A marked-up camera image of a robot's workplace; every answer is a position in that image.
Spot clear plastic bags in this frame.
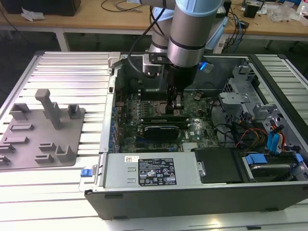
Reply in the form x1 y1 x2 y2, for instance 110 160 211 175
266 4 302 24

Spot silver power supply box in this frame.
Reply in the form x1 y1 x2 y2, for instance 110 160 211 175
103 154 202 189

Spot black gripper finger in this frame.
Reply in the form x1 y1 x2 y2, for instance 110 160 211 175
167 86 179 114

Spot small black box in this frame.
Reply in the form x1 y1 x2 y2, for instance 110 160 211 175
243 1 262 18

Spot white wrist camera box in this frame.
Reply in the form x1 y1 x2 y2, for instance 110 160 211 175
142 53 167 77

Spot hard disk in blue carrier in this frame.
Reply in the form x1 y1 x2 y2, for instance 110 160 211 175
243 152 303 182

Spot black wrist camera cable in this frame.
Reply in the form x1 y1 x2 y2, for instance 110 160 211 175
127 6 169 74

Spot open black PC case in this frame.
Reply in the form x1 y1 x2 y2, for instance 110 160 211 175
79 51 308 221

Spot black plastic cover plate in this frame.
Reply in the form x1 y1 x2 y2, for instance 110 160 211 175
191 148 243 185

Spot black power supply label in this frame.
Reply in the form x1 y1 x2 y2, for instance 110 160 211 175
138 157 177 186

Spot wooden desk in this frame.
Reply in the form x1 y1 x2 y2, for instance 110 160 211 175
0 0 308 34

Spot grey case corner latch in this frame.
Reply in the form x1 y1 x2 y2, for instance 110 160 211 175
107 52 121 73

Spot small silver heat sink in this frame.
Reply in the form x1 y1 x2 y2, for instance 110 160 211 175
182 141 202 152

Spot blue cable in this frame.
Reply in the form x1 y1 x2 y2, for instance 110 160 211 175
236 18 244 46

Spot grey parts rack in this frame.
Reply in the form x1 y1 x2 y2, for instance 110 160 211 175
0 89 87 170

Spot red yellow black wire bundle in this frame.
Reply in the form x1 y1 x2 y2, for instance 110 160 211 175
235 128 269 148

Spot blue flat wire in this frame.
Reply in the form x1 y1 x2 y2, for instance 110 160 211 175
268 131 278 154
274 129 284 154

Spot silver metal drive cage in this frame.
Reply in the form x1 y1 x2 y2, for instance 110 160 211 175
218 64 287 130

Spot green motherboard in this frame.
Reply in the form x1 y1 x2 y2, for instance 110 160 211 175
113 90 221 154

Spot crumpled white paper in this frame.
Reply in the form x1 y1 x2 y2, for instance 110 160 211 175
21 6 45 22

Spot black graphics card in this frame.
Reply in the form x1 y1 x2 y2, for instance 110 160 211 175
143 125 180 141

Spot black RAM slot bank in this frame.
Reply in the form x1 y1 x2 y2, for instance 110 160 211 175
140 88 184 101
139 115 191 129

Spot CPU socket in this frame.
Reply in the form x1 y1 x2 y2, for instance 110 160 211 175
153 96 185 116

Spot large black box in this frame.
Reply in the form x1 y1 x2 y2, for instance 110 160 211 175
4 0 81 17

